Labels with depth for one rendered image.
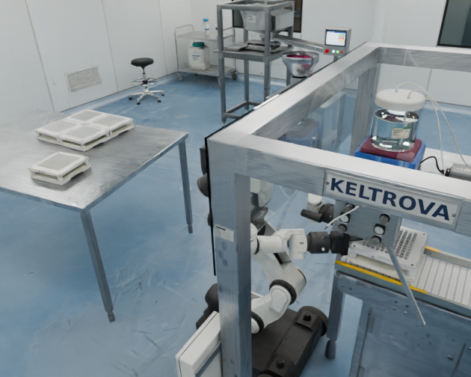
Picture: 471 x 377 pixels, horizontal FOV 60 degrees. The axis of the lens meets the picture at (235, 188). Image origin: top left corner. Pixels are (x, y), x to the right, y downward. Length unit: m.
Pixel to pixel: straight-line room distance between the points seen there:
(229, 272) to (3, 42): 5.31
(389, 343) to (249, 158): 1.37
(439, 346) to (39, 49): 5.62
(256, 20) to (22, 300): 3.66
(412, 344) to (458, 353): 0.17
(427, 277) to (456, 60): 0.80
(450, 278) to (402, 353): 0.39
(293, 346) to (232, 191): 1.65
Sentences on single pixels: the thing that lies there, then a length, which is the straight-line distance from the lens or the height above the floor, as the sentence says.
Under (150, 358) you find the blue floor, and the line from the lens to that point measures 2.60.
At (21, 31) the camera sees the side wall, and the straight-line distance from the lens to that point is 6.08.
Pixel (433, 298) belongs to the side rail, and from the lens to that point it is 1.66.
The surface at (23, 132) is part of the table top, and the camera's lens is 3.49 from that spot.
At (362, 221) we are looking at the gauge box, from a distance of 1.50.
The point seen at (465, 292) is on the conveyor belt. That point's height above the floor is 0.91.
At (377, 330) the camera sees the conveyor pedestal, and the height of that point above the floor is 0.62.
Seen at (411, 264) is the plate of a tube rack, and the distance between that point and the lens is 1.63.
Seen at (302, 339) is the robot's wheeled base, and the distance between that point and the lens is 2.39.
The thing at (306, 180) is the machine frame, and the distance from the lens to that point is 0.70.
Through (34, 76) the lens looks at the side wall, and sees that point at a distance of 6.18.
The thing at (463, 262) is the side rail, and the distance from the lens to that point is 1.87.
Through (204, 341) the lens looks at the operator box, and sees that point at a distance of 1.09.
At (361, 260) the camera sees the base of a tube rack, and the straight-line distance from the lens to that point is 1.66.
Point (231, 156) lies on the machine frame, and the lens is 0.75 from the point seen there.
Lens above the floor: 2.02
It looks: 30 degrees down
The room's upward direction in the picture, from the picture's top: 2 degrees counter-clockwise
